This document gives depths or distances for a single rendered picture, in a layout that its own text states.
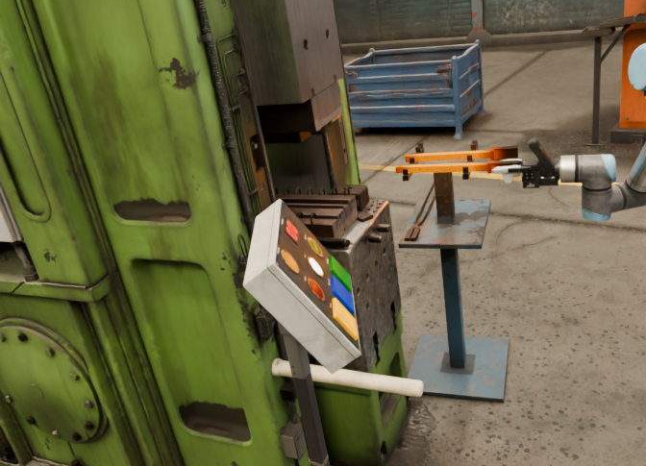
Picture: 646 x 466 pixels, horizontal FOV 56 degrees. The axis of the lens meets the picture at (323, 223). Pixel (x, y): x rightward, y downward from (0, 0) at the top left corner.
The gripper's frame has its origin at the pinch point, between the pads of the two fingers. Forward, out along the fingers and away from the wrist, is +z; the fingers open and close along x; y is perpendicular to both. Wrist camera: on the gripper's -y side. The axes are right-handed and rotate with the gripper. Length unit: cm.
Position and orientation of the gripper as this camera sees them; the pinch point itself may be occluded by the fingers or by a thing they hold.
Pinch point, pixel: (496, 164)
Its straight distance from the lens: 216.8
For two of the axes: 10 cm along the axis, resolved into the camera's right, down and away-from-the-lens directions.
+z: -9.3, -0.1, 3.7
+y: 1.6, 9.0, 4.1
